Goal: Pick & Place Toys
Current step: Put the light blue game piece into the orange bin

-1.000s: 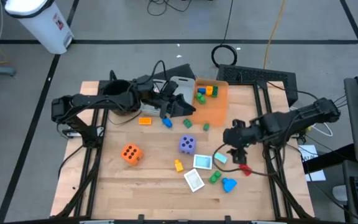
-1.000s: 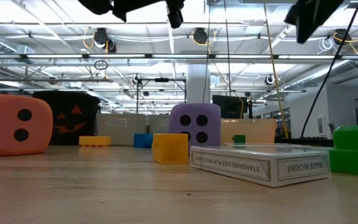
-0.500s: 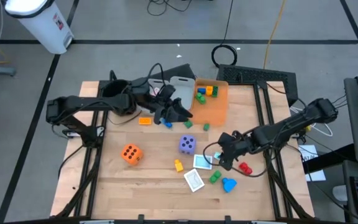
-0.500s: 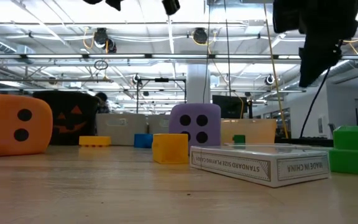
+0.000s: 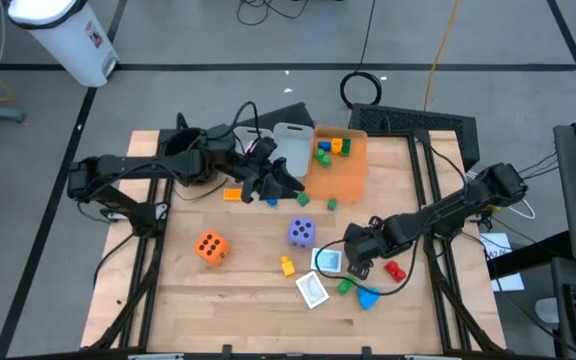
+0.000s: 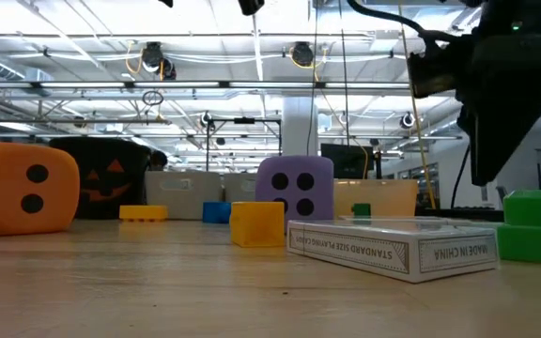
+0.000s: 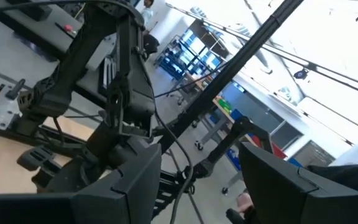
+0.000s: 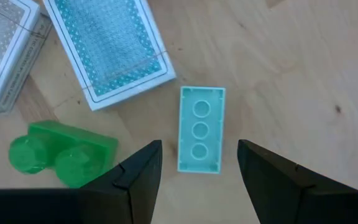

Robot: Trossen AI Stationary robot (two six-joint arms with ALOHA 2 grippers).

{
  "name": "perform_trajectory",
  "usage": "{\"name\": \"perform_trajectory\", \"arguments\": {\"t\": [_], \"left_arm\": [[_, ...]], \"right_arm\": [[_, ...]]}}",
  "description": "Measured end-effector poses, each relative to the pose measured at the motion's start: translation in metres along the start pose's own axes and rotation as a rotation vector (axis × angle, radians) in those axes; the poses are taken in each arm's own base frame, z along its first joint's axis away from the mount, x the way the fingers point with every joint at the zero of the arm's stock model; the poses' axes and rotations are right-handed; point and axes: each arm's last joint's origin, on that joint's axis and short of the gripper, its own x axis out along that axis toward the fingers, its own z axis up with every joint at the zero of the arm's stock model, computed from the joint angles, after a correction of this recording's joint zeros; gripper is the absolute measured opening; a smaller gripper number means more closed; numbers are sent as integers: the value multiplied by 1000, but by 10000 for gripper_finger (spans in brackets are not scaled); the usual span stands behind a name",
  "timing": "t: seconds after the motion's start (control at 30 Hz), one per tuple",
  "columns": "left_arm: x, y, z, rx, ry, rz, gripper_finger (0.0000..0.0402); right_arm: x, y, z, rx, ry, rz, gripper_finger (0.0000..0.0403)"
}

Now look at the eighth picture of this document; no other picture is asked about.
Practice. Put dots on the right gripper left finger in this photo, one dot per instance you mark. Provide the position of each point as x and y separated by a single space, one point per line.
126 196

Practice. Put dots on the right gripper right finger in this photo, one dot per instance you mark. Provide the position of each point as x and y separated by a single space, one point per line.
278 196

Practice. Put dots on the mint brick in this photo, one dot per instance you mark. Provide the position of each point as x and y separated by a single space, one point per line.
201 130

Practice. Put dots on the green two-stud brick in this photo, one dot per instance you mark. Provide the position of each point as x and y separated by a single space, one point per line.
67 152

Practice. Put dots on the grey white card deck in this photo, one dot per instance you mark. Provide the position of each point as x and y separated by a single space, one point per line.
2 53

